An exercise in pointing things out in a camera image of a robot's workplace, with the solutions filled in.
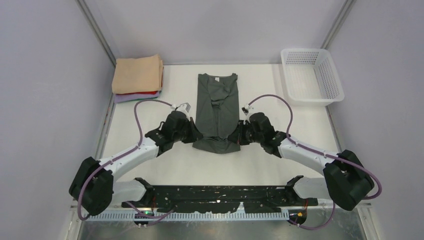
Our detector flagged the dark grey t-shirt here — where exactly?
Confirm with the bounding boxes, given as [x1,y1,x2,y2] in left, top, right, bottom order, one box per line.
[192,73,241,154]

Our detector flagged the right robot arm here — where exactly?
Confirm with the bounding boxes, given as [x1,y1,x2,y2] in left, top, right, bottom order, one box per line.
[228,112,375,211]

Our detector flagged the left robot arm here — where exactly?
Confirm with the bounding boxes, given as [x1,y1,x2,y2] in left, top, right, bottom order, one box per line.
[68,110,203,216]

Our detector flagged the folded green t-shirt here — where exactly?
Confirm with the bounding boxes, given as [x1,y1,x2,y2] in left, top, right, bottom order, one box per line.
[134,96,158,101]

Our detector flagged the folded beige t-shirt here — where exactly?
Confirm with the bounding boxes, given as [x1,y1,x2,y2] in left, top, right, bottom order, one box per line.
[111,54,164,95]

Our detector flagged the folded lavender t-shirt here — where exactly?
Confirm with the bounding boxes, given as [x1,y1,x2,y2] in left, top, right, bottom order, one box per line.
[114,93,161,104]

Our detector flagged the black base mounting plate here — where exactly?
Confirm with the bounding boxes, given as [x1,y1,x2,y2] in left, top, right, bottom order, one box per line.
[121,184,320,215]

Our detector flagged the white plastic basket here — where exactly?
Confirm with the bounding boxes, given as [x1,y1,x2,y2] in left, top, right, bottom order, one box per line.
[280,48,345,107]

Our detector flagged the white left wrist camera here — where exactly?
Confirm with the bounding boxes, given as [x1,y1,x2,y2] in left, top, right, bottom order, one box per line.
[171,102,191,116]

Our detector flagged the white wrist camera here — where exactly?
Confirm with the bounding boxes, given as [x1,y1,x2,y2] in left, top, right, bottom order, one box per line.
[241,104,255,117]
[171,102,191,116]

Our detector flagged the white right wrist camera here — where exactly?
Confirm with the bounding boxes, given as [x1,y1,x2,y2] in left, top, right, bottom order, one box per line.
[241,104,255,117]

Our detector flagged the white slotted cable duct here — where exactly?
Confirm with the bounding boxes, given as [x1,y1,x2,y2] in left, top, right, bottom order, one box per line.
[87,209,289,222]

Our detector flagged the aluminium frame rail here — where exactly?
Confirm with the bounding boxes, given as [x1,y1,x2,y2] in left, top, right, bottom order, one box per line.
[70,185,372,212]

